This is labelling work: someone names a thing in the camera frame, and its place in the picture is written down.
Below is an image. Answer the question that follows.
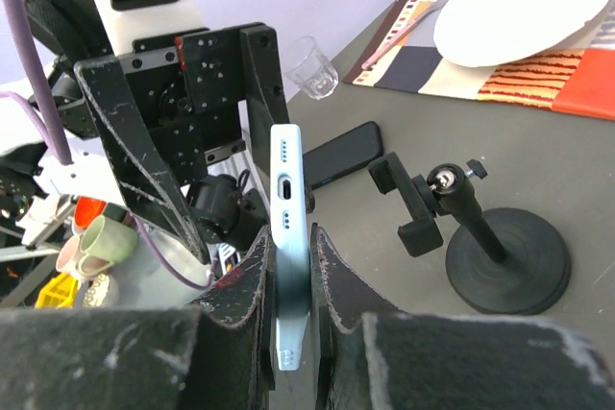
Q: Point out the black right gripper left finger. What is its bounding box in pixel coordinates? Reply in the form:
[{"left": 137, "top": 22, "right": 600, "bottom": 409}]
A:
[{"left": 1, "top": 229, "right": 274, "bottom": 409}]

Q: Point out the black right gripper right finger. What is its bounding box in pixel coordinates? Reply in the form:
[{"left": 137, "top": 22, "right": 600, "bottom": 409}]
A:
[{"left": 310, "top": 226, "right": 614, "bottom": 409}]

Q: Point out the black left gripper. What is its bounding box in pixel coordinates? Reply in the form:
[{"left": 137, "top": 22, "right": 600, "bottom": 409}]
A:
[{"left": 74, "top": 22, "right": 290, "bottom": 264}]

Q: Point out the light blue smartphone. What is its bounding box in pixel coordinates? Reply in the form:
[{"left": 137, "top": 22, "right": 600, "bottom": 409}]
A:
[{"left": 270, "top": 124, "right": 311, "bottom": 372}]

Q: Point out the black round-base phone stand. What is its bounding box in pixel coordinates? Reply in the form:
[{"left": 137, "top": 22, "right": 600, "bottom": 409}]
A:
[{"left": 368, "top": 153, "right": 572, "bottom": 315}]

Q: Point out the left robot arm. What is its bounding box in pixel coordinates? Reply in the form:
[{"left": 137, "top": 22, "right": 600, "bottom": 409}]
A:
[{"left": 1, "top": 0, "right": 288, "bottom": 264}]

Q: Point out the clear drinking glass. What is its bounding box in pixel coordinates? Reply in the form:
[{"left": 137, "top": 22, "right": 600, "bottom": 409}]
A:
[{"left": 282, "top": 36, "right": 339, "bottom": 100}]

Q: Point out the green mug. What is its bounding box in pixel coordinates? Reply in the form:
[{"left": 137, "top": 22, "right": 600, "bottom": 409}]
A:
[{"left": 77, "top": 216, "right": 138, "bottom": 277}]

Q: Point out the black smartphone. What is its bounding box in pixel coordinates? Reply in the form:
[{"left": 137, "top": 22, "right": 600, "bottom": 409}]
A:
[{"left": 304, "top": 121, "right": 384, "bottom": 190}]

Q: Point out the yellow plastic crate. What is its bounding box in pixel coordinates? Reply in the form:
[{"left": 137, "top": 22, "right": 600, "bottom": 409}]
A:
[{"left": 35, "top": 273, "right": 79, "bottom": 309}]

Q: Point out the pink mug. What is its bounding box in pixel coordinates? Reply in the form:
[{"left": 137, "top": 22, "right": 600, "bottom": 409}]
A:
[{"left": 56, "top": 234, "right": 114, "bottom": 280}]

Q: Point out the patterned orange placemat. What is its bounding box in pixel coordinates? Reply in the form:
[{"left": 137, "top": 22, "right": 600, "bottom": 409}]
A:
[{"left": 342, "top": 0, "right": 614, "bottom": 120}]

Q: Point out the white plate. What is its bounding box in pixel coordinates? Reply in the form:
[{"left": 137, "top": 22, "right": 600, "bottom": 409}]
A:
[{"left": 433, "top": 0, "right": 610, "bottom": 68}]

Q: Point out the fork with pink handle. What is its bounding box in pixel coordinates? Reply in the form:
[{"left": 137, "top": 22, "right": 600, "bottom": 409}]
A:
[{"left": 361, "top": 0, "right": 449, "bottom": 70}]

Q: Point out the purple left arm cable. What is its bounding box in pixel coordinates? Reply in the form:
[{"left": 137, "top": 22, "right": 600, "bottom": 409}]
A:
[{"left": 0, "top": 0, "right": 215, "bottom": 291}]

